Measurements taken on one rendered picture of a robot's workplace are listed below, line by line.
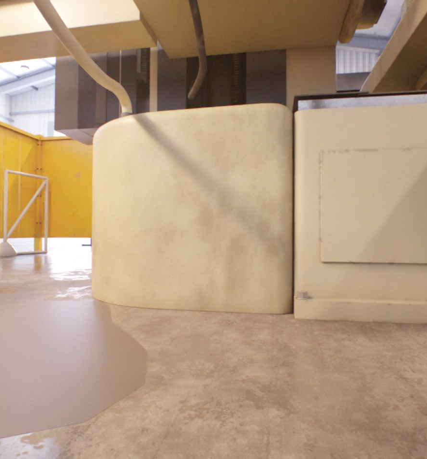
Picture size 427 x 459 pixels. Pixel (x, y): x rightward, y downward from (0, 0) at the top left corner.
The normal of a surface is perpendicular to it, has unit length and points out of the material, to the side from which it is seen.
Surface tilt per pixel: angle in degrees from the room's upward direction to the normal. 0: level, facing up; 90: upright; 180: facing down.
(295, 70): 90
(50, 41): 180
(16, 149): 90
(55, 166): 90
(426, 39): 180
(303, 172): 90
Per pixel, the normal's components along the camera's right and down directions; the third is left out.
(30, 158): 0.98, 0.00
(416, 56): 0.00, 1.00
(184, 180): -0.18, -0.01
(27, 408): 0.00, -1.00
